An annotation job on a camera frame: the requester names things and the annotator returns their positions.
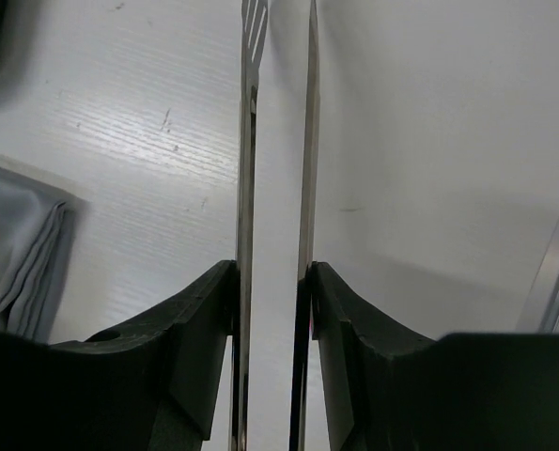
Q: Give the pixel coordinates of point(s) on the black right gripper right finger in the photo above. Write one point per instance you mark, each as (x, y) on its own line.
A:
(387, 387)

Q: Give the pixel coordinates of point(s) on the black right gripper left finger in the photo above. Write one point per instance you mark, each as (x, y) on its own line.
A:
(148, 383)

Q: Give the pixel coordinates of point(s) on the steel tongs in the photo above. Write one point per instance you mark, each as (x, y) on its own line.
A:
(254, 20)

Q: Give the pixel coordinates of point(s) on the grey cloth placemat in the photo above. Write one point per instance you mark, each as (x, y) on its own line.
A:
(36, 232)

